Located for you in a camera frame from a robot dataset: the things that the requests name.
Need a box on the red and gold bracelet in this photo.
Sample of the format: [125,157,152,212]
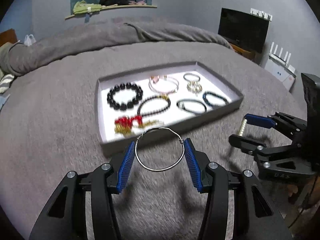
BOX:
[114,114,163,137]

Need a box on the black cord bracelet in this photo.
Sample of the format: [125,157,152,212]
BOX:
[176,98,208,116]

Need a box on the black monitor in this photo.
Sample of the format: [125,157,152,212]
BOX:
[218,8,269,54]

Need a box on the black clothing on shelf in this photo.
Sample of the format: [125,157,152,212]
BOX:
[99,0,129,6]

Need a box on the dark red bead bracelet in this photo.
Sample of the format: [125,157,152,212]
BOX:
[137,94,172,118]

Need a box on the dark teal bead bracelet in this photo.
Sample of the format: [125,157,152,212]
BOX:
[202,90,230,108]

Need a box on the white pearl bracelet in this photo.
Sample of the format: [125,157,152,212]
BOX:
[237,119,248,138]

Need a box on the grey jewelry tray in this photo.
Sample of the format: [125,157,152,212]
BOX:
[95,62,244,157]

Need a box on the pink gold bangle bracelet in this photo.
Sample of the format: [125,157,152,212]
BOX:
[149,74,180,94]

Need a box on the thin silver grey bracelet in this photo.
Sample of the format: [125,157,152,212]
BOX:
[183,73,202,82]

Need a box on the gold chain bracelet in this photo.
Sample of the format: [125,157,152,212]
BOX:
[186,81,203,96]

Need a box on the olive green pillow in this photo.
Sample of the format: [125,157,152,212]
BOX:
[0,42,13,79]

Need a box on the silver wire bangle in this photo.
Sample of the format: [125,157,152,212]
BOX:
[134,127,185,173]

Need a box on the grey duvet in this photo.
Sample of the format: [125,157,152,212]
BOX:
[8,21,232,76]

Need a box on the large black bead bracelet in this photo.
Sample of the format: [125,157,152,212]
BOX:
[107,82,144,112]

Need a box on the green cloth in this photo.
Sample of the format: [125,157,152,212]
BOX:
[73,0,103,15]

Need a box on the light blue cloth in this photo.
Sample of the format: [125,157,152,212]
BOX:
[0,95,10,111]

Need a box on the white router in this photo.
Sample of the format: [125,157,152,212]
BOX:
[269,42,296,74]

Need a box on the wooden headboard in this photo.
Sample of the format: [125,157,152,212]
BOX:
[0,29,18,46]

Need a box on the white plastic bag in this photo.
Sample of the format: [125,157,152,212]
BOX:
[24,34,36,46]

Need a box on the wooden desk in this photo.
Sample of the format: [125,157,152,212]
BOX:
[230,43,255,61]

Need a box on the white wall hook rack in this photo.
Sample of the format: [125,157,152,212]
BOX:
[250,8,273,22]

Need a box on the wooden window shelf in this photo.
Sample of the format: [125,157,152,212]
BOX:
[64,4,158,21]

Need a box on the white box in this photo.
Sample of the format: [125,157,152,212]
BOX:
[264,59,296,91]

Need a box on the striped pillow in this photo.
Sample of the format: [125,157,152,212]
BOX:
[0,74,15,94]

